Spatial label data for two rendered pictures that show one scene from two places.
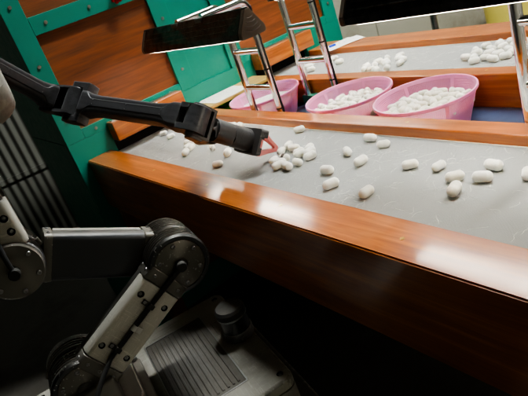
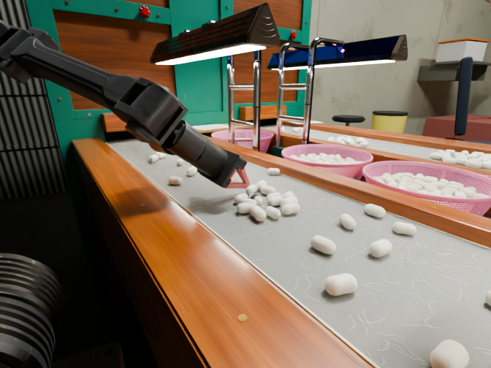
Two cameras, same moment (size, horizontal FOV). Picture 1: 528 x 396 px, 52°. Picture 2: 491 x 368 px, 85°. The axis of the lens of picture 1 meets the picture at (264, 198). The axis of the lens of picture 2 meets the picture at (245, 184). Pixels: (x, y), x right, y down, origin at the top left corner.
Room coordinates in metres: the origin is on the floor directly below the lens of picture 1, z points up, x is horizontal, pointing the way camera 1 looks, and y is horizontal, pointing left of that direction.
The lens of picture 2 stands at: (0.82, -0.01, 0.96)
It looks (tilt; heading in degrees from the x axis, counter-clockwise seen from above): 20 degrees down; 353
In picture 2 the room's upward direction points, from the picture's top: straight up
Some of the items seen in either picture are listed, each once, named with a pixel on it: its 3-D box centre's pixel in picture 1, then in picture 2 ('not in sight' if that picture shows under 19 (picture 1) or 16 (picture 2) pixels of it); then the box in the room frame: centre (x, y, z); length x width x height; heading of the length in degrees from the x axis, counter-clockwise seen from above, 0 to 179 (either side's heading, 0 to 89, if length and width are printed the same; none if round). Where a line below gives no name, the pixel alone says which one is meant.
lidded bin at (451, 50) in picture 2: not in sight; (460, 52); (4.80, -3.68, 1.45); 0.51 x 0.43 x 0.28; 109
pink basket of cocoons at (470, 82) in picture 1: (427, 109); (421, 195); (1.34, -0.48, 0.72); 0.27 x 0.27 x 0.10
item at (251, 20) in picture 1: (192, 32); (196, 43); (1.69, 0.03, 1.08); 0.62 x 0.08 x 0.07; 29
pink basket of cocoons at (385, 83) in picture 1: (351, 107); (324, 167); (1.59, -0.34, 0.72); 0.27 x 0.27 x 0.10
